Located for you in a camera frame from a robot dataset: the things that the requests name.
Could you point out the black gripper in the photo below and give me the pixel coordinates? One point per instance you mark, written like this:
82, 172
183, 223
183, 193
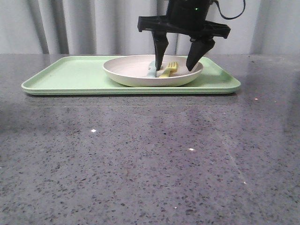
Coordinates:
186, 17

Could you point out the yellow plastic fork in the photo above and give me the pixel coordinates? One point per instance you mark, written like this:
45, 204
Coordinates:
172, 67

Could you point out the cream round plate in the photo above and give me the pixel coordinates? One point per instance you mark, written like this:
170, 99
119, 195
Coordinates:
132, 71

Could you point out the light blue plastic spoon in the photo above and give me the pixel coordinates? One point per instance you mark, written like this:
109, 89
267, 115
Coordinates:
152, 70

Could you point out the light green plastic tray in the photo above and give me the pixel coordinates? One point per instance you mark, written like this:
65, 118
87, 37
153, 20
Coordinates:
84, 75

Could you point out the grey curtain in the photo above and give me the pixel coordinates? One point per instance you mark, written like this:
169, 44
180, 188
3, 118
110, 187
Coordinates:
109, 27

